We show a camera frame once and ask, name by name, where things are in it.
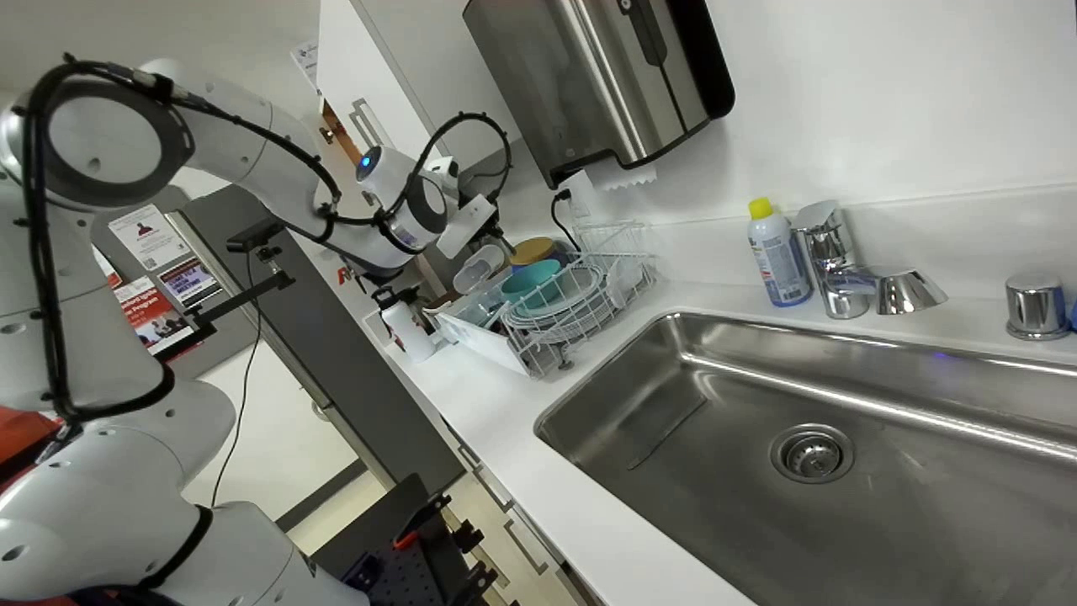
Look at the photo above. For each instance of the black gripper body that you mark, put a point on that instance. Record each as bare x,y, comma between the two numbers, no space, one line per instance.
443,272

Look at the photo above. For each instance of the chrome sink faucet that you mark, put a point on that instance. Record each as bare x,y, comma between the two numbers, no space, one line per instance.
837,263

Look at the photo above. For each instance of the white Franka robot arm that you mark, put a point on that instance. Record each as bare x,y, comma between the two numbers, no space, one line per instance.
77,339

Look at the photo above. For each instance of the white dish rack tray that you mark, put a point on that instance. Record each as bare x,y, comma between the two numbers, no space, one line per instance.
477,341

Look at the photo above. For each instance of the dish soap bottle yellow cap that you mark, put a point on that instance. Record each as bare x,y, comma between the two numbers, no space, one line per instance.
778,263

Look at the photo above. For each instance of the round sink drain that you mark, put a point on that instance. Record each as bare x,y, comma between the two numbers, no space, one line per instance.
813,453

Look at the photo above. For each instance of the stainless steel sink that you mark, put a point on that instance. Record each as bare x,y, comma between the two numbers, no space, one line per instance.
897,526

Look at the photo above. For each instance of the clear plastic container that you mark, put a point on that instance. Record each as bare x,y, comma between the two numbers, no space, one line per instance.
485,272

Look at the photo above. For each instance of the white stand black top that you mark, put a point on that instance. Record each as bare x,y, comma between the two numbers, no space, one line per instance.
407,328

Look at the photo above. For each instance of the teal bowl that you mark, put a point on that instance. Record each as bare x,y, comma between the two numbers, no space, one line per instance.
534,284

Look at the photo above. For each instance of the dark grey panel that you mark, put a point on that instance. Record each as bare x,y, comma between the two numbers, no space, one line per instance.
349,380

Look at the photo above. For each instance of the white plate black-dotted rim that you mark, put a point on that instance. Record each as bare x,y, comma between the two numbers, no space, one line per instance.
591,295

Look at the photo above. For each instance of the stainless paper towel dispenser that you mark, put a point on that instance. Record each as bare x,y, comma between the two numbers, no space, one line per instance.
607,77

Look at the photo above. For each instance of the small dark photo poster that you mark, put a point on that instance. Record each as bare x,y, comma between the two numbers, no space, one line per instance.
189,282

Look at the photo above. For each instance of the black metal cart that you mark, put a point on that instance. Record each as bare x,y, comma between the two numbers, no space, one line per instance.
389,549

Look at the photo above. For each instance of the white poster black figure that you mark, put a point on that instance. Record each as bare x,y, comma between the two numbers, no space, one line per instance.
152,237

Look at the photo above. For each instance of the poster with red banner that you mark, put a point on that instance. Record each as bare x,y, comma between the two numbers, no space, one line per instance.
152,321

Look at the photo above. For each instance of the cream lower cabinet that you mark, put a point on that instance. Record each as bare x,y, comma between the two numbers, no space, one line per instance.
541,559

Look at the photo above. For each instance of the red object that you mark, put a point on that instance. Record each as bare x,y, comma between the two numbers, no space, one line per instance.
25,438

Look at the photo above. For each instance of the chrome cone sprayer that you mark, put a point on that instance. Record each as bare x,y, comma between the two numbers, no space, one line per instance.
907,295

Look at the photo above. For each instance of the chrome round knob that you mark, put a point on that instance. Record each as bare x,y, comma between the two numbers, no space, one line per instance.
1033,303

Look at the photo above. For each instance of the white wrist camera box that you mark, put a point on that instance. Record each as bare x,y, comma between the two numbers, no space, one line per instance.
467,228

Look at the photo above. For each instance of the white wall outlet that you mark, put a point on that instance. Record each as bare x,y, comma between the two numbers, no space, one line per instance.
578,203

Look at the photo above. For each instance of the black clamp mount bar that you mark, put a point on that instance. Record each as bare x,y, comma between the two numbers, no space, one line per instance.
239,291

